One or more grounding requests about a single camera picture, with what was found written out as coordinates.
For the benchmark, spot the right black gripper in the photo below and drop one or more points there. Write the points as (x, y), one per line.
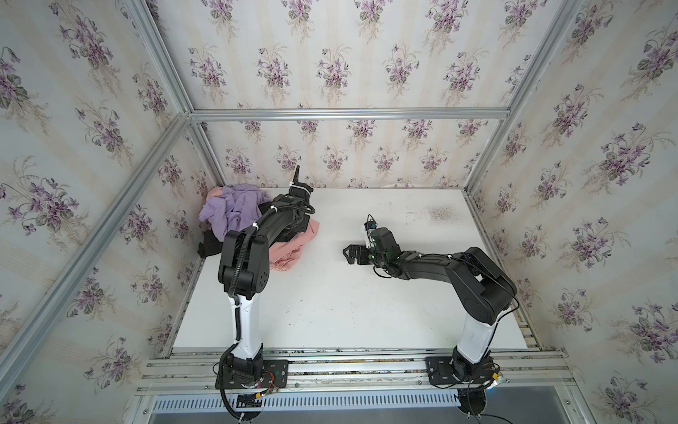
(365, 252)

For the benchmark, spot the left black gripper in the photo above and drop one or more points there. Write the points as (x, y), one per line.
(299, 191)

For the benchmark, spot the black cloth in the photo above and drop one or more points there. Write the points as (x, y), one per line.
(288, 243)

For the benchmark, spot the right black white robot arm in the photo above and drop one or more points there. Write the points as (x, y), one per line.
(485, 291)

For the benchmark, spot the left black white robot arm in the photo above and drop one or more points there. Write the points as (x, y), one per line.
(244, 270)

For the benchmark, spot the purple cloth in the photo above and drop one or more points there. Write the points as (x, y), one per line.
(232, 208)

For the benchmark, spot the pink cloth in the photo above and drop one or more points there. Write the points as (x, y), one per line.
(234, 209)

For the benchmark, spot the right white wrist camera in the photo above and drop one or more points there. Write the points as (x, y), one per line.
(369, 226)

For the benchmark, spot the aluminium frame enclosure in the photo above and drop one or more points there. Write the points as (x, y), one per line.
(556, 120)

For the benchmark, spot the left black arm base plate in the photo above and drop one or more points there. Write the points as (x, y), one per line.
(267, 373)

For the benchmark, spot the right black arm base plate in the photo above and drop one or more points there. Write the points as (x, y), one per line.
(456, 370)

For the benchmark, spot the aluminium mounting rail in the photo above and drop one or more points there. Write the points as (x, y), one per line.
(193, 373)

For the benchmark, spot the white slotted cable duct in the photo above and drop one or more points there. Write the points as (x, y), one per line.
(301, 401)

